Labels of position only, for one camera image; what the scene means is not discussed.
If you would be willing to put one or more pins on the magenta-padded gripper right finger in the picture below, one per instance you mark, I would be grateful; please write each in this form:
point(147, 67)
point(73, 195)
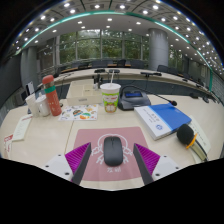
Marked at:
point(147, 159)

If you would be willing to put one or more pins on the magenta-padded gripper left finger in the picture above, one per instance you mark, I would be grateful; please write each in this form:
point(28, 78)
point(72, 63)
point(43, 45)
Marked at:
point(77, 158)

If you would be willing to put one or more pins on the black computer mouse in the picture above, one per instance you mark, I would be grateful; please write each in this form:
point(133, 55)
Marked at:
point(113, 151)

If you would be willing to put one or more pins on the pink mouse pad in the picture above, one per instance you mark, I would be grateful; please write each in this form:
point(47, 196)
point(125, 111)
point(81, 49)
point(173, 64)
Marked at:
point(96, 136)

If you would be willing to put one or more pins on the blue and white book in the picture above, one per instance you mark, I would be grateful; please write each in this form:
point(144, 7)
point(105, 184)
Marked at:
point(165, 120)

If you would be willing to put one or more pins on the black handheld microphone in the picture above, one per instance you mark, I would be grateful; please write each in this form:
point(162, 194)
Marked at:
point(185, 134)

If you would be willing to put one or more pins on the colourful sticker sheet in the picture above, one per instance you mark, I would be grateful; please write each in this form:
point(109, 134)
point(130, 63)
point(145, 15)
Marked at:
point(79, 112)

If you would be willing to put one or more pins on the white notebook with green edge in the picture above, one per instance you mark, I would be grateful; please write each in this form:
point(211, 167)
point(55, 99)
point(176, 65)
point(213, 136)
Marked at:
point(201, 136)

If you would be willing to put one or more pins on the dark conference microphone unit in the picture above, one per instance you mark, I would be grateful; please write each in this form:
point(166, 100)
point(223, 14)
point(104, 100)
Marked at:
point(133, 101)

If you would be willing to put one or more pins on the white cup with lid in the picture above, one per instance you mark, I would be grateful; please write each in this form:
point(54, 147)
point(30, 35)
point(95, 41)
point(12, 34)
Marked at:
point(43, 107)

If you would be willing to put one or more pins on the red bottle with green band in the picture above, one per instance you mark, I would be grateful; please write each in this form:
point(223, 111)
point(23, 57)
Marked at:
point(53, 100)

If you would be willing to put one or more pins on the white paper leaflet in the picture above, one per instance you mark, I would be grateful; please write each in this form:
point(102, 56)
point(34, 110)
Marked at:
point(22, 127)

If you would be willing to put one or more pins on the printed paper cup with straw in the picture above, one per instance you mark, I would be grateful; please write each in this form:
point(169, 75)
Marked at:
point(110, 99)

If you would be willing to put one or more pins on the plain white cup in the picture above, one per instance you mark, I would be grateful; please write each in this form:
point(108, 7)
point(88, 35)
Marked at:
point(31, 106)

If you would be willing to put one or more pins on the long curved conference table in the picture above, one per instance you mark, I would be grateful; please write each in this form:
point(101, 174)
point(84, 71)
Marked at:
point(130, 75)

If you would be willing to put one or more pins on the dark office chairs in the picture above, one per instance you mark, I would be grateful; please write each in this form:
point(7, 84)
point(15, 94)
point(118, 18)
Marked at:
point(162, 68)

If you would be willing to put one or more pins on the ceiling lights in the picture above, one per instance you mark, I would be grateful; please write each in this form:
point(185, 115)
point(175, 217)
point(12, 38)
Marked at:
point(155, 7)

